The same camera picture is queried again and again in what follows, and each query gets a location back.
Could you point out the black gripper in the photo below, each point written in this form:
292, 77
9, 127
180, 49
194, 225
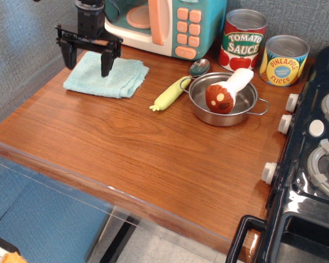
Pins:
89, 33

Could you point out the light blue cloth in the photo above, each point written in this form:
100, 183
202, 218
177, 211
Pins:
125, 77

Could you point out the brown plush mushroom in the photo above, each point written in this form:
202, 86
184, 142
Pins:
221, 96

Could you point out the small steel pot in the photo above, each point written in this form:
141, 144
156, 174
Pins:
246, 100

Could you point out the teal toy microwave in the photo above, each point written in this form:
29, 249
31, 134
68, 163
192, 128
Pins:
179, 29

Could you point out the tomato sauce can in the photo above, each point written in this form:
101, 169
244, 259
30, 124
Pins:
244, 31

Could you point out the pineapple slices can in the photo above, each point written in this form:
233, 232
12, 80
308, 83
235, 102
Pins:
283, 60

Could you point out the orange object at corner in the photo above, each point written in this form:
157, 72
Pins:
10, 253

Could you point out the black toy stove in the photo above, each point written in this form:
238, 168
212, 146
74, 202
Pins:
296, 227

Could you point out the spoon with yellow handle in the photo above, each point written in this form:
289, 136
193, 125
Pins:
169, 96

